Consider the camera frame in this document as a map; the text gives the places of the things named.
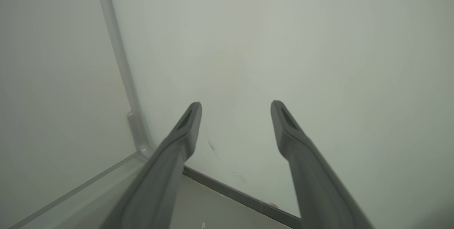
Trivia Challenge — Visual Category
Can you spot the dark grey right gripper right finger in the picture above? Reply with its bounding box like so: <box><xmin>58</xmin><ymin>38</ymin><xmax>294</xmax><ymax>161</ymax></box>
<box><xmin>271</xmin><ymin>100</ymin><xmax>375</xmax><ymax>229</ymax></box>

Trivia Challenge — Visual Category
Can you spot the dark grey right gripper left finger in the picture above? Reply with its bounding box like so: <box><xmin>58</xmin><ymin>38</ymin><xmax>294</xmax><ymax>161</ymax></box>
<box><xmin>101</xmin><ymin>102</ymin><xmax>203</xmax><ymax>229</ymax></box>

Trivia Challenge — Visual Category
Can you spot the dark grey baseboard strip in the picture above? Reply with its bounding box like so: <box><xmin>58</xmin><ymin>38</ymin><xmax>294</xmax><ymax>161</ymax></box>
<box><xmin>182</xmin><ymin>165</ymin><xmax>302</xmax><ymax>229</ymax></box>

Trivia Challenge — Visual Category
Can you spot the grey metal partition frame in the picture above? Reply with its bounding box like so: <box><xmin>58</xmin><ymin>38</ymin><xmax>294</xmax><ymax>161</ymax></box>
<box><xmin>7</xmin><ymin>0</ymin><xmax>156</xmax><ymax>229</ymax></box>

